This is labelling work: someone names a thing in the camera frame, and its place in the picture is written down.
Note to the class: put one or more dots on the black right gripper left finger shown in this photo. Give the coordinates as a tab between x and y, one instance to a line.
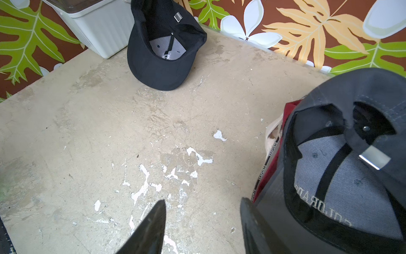
148	237

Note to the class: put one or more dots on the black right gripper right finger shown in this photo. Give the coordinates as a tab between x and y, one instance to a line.
259	237

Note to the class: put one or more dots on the dark grey baseball cap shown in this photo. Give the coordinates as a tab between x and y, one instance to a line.
340	182

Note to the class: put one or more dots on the black baseball cap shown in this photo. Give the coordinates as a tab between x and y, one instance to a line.
163	43

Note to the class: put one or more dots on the white cap under pile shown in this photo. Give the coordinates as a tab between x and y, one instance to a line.
273	131

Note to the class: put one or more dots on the red baseball cap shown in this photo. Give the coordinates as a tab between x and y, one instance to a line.
270	164

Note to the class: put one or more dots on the white box with brown lid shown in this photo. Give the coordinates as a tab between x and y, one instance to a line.
102	26

